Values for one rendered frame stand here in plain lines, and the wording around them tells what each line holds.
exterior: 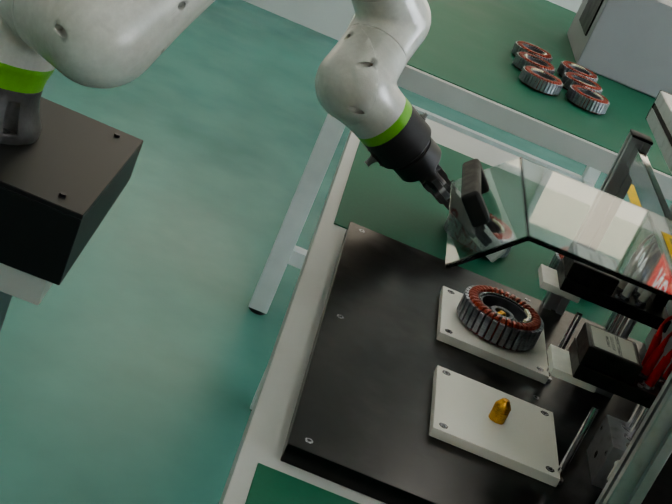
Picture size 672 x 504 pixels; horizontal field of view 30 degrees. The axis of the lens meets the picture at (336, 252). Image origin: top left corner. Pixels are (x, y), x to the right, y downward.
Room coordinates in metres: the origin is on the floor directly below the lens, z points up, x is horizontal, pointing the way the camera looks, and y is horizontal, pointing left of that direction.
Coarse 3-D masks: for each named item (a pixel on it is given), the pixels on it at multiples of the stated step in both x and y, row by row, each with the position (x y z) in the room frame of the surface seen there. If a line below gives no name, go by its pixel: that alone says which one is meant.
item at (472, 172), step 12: (468, 168) 1.21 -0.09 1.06; (480, 168) 1.22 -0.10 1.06; (468, 180) 1.17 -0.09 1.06; (480, 180) 1.18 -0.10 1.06; (468, 192) 1.13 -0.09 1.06; (480, 192) 1.14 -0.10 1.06; (468, 204) 1.13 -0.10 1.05; (480, 204) 1.13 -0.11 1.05; (468, 216) 1.13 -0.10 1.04; (480, 216) 1.13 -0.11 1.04
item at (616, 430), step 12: (612, 420) 1.31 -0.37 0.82; (600, 432) 1.31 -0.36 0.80; (612, 432) 1.28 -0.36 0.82; (624, 432) 1.29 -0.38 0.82; (600, 444) 1.28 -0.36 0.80; (612, 444) 1.25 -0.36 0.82; (624, 444) 1.26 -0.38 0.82; (588, 456) 1.30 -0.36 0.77; (600, 456) 1.26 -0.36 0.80; (612, 456) 1.24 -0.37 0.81; (600, 468) 1.25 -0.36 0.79; (600, 480) 1.24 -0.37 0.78
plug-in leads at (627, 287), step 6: (624, 282) 1.52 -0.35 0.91; (618, 288) 1.52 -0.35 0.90; (624, 288) 1.52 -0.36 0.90; (630, 288) 1.50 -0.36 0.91; (642, 288) 1.53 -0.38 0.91; (624, 294) 1.50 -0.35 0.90; (630, 294) 1.50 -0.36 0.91; (642, 294) 1.51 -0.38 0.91; (648, 294) 1.51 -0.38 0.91; (654, 294) 1.54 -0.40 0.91; (624, 300) 1.50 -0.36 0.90; (636, 300) 1.51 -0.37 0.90; (642, 300) 1.51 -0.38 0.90; (654, 300) 1.53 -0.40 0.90; (660, 300) 1.53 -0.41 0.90; (666, 300) 1.53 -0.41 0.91
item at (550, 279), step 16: (544, 272) 1.52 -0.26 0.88; (560, 272) 1.52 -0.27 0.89; (576, 272) 1.49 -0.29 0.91; (592, 272) 1.49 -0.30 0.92; (544, 288) 1.49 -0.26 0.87; (560, 288) 1.48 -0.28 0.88; (576, 288) 1.49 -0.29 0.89; (592, 288) 1.49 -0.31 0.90; (608, 288) 1.49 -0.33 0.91; (608, 304) 1.49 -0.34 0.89; (624, 304) 1.49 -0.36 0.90; (640, 304) 1.50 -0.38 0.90; (656, 304) 1.53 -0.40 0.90; (624, 320) 1.50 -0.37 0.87; (640, 320) 1.49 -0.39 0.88; (656, 320) 1.49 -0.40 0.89; (624, 336) 1.50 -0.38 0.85
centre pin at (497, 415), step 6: (498, 402) 1.27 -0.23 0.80; (504, 402) 1.27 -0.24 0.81; (492, 408) 1.27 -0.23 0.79; (498, 408) 1.27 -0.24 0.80; (504, 408) 1.27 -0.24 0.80; (510, 408) 1.27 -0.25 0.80; (492, 414) 1.27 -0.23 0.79; (498, 414) 1.27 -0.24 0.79; (504, 414) 1.27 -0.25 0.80; (492, 420) 1.27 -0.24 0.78; (498, 420) 1.27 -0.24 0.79; (504, 420) 1.27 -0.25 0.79
